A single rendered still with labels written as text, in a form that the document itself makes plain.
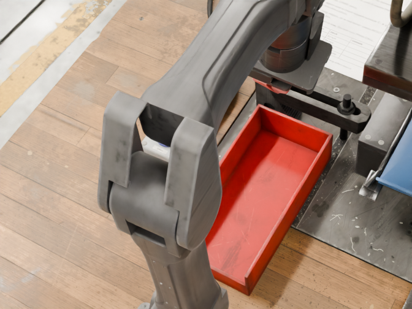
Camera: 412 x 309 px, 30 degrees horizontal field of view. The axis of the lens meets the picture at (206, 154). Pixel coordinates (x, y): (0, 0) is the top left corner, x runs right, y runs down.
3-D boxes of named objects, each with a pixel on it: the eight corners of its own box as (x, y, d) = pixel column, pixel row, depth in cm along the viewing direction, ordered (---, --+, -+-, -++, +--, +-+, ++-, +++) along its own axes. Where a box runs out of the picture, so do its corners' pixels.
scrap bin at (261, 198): (173, 258, 107) (167, 238, 102) (260, 127, 117) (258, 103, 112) (249, 297, 102) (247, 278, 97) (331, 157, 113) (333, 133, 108)
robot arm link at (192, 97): (251, -87, 74) (75, 145, 60) (338, -63, 71) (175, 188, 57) (254, 5, 84) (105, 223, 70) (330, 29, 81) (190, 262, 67)
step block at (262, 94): (256, 110, 119) (254, 73, 112) (265, 96, 120) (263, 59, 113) (293, 125, 117) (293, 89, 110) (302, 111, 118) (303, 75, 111)
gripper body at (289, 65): (253, 20, 92) (254, -14, 85) (332, 52, 90) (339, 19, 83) (230, 64, 90) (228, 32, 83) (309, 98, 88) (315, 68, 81)
